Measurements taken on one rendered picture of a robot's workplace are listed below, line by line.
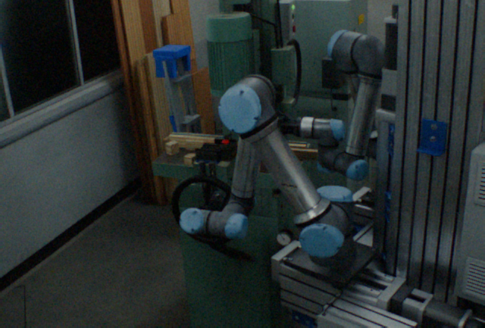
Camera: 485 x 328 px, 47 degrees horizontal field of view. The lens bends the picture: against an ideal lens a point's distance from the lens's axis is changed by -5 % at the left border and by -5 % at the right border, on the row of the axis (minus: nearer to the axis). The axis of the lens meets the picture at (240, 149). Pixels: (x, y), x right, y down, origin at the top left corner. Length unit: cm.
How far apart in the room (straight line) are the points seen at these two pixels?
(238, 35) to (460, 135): 94
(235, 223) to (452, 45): 79
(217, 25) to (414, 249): 106
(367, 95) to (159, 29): 235
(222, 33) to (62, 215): 187
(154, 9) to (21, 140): 134
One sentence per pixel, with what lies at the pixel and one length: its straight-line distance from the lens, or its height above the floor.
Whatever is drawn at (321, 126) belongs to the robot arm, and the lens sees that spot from 201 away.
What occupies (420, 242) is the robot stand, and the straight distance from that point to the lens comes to 182.
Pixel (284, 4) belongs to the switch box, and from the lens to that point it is 244.
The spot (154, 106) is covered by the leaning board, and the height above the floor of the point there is 70.
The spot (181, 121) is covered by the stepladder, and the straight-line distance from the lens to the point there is 325.
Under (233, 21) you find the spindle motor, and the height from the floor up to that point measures 146.
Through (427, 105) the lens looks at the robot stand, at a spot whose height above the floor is 132.
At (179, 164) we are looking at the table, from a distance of 233.
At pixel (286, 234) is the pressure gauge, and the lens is 222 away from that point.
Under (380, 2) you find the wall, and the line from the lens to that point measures 444.
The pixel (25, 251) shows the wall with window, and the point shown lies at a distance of 345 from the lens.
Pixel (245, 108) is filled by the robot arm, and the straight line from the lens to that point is 148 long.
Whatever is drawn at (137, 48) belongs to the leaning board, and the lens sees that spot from 379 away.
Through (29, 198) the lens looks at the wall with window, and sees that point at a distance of 339.
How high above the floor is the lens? 182
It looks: 22 degrees down
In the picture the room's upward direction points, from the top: 3 degrees counter-clockwise
